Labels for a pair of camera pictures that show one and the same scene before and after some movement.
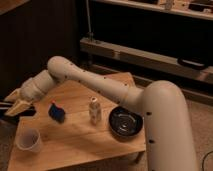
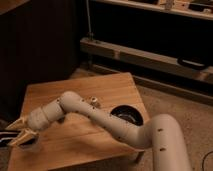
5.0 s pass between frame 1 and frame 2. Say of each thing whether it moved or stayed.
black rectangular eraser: moved
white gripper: moved
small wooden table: stayed
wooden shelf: stayed
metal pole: stayed
